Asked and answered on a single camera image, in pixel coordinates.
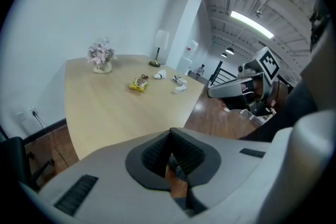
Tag person's right hand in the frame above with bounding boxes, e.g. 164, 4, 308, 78
242, 78, 265, 100

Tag beige wooden table edge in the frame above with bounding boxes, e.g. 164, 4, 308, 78
64, 54, 205, 161

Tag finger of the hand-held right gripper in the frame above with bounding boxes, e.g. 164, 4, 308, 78
207, 78, 244, 99

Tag white tissue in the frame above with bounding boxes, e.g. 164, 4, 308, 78
153, 69, 168, 80

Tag black stair railing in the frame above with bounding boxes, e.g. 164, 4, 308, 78
209, 60, 238, 87

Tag pink flowers in white pot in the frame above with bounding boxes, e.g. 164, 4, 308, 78
87, 36, 118, 74

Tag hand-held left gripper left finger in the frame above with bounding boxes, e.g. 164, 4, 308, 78
36, 127, 191, 220

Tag person's right forearm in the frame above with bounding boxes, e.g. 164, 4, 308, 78
270, 78, 289, 113

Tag black power cable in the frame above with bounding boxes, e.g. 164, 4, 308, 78
31, 110, 70, 167

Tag small milk carton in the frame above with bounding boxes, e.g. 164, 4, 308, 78
172, 74, 188, 87

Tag yellow snack packet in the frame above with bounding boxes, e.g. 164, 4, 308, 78
128, 77, 149, 94

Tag white shelf rack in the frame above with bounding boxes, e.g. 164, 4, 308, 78
240, 108, 277, 122

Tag long ceiling light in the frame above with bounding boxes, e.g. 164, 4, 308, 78
230, 10, 274, 39

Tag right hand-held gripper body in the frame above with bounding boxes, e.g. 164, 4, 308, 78
223, 47, 281, 116

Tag black office chair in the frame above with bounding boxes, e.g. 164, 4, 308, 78
0, 136, 55, 192

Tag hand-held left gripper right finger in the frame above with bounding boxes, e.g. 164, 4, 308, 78
170, 127, 275, 218

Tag white shade brass table lamp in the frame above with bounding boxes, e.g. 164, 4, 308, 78
149, 29, 170, 68

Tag white water dispenser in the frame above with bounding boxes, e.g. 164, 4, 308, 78
179, 39, 200, 77

